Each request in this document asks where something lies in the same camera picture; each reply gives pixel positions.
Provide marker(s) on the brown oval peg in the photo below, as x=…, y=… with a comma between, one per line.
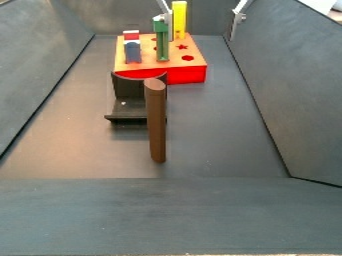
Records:
x=155, y=106

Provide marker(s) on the red shape-sorting board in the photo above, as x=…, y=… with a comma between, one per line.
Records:
x=184, y=68

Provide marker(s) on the blue block peg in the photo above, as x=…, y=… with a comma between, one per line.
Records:
x=132, y=52

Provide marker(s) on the pink-red block peg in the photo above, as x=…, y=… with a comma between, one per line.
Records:
x=131, y=36

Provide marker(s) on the green block peg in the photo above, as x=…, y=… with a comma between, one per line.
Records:
x=160, y=29

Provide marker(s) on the yellow block peg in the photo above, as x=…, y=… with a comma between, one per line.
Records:
x=179, y=10

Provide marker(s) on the grey bracket on wall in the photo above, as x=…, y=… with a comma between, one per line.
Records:
x=238, y=17

